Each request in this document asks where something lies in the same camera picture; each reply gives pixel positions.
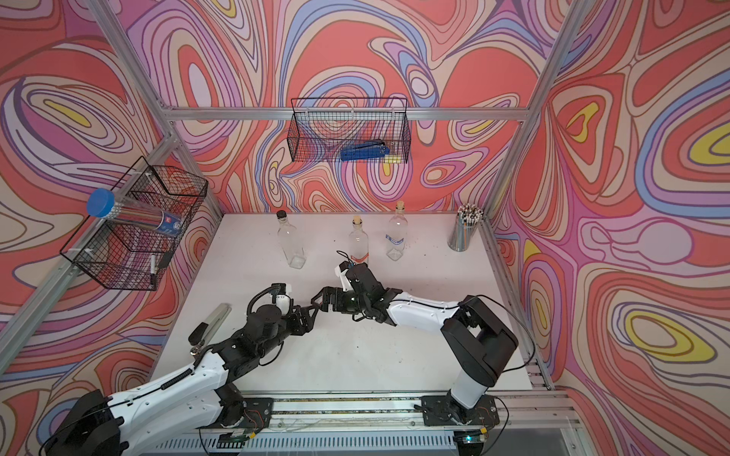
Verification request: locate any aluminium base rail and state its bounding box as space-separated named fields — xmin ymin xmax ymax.
xmin=244 ymin=389 xmax=583 ymax=432

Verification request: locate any black wire basket wall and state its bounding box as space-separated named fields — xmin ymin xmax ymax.
xmin=60 ymin=158 xmax=208 ymax=291
xmin=287 ymin=96 xmax=412 ymax=165

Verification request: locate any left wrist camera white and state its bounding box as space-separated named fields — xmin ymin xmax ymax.
xmin=269 ymin=283 xmax=293 ymax=306

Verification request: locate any clear bottle with black cap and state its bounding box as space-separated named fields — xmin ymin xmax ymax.
xmin=276 ymin=210 xmax=306 ymax=270

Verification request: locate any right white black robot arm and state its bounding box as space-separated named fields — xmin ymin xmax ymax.
xmin=311 ymin=261 xmax=519 ymax=412

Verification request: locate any clear tube with blue cap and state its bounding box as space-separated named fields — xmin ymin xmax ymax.
xmin=87 ymin=188 xmax=183 ymax=237

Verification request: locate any black wire basket back wall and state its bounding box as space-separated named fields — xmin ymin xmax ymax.
xmin=287 ymin=96 xmax=412 ymax=165

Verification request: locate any metal cup with pencils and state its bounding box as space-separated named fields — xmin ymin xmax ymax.
xmin=448 ymin=203 xmax=484 ymax=252

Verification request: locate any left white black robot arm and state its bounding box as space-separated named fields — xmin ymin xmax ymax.
xmin=39 ymin=304 xmax=319 ymax=455

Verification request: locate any clear bottle red label cork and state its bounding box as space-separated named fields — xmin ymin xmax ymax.
xmin=348 ymin=216 xmax=370 ymax=264

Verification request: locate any black marker in basket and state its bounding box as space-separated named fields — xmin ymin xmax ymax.
xmin=149 ymin=255 xmax=157 ymax=286

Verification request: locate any black wire basket left wall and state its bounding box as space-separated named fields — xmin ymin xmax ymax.
xmin=60 ymin=158 xmax=208 ymax=291

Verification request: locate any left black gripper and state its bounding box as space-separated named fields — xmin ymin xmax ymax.
xmin=257 ymin=304 xmax=319 ymax=361

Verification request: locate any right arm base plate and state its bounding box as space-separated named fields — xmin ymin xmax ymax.
xmin=414 ymin=394 xmax=500 ymax=429

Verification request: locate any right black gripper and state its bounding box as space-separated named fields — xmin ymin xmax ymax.
xmin=311 ymin=288 xmax=370 ymax=315

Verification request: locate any blue tool in basket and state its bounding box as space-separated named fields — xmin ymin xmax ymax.
xmin=340 ymin=140 xmax=391 ymax=162

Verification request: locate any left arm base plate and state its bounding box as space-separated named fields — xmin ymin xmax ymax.
xmin=203 ymin=397 xmax=274 ymax=431

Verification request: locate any clear bottle blue label cork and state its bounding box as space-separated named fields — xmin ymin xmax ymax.
xmin=386 ymin=201 xmax=408 ymax=261

